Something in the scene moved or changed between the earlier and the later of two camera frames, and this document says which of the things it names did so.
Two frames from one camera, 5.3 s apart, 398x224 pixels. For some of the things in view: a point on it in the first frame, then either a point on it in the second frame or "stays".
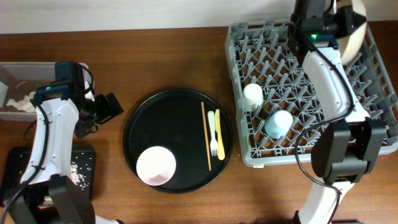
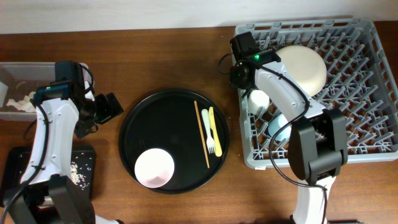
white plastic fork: (214, 145) to (209, 139)
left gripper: (104, 109) stays
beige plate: (347, 45) to (306, 65)
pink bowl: (155, 165) stays
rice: (78, 179) stays
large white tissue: (23, 104) stays
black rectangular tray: (82, 172) stays
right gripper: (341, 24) to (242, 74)
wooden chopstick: (206, 140) to (196, 109)
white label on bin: (4, 89) stays
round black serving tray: (191, 126) stays
